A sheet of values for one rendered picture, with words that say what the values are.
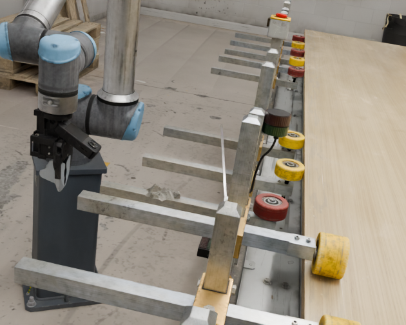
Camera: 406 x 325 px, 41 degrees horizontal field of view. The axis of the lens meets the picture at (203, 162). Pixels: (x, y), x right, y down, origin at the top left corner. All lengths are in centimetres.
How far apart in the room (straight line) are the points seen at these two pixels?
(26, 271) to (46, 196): 121
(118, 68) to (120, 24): 15
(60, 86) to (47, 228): 97
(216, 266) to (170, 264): 179
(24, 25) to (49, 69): 21
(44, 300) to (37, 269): 145
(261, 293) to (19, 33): 89
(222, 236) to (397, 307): 40
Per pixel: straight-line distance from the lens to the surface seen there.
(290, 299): 147
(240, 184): 102
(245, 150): 99
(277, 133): 123
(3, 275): 250
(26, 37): 140
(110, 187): 134
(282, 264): 160
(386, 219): 136
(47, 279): 87
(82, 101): 199
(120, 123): 195
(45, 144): 133
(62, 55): 125
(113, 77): 191
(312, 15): 911
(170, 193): 131
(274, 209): 125
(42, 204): 209
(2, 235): 277
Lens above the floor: 147
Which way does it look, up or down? 23 degrees down
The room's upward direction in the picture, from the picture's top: 9 degrees clockwise
